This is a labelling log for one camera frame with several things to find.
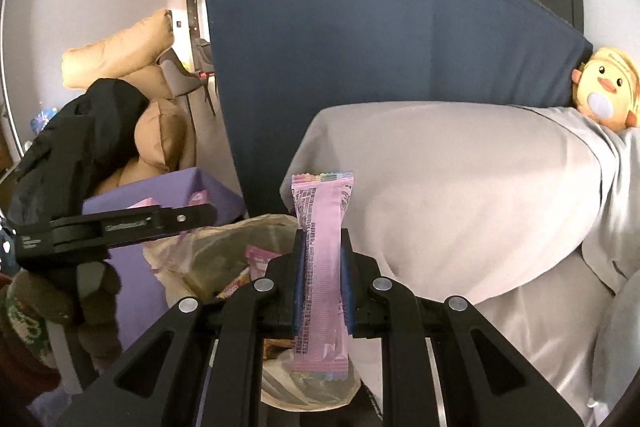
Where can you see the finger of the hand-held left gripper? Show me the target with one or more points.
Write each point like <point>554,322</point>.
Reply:
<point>150,224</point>

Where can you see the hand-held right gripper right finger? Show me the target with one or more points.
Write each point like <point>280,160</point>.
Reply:
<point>346,287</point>

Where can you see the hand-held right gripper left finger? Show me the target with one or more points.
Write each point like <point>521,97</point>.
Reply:
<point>299,287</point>

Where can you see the pink rainbow-edged packet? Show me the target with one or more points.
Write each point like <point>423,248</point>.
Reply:
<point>322,257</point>

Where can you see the black trash bin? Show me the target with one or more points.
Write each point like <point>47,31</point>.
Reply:
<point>325,417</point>

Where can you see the person's left hand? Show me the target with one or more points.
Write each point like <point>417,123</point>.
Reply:
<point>100,302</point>

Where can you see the pink snack packet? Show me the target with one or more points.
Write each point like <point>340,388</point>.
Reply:
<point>142,203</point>

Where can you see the small pink packet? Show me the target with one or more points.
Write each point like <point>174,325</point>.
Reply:
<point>257,259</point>

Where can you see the purple mat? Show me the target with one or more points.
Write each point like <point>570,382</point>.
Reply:
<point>200,179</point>

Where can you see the black jacket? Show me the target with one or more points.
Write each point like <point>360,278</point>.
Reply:
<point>75,142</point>

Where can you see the colourful blue bag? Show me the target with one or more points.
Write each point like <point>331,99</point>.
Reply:
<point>44,119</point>

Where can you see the grey dining chair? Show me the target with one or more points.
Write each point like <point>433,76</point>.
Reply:
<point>175,77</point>

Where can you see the light grey cloth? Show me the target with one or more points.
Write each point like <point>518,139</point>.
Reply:
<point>615,187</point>

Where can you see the yellow duck plush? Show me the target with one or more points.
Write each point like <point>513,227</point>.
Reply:
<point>607,82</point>

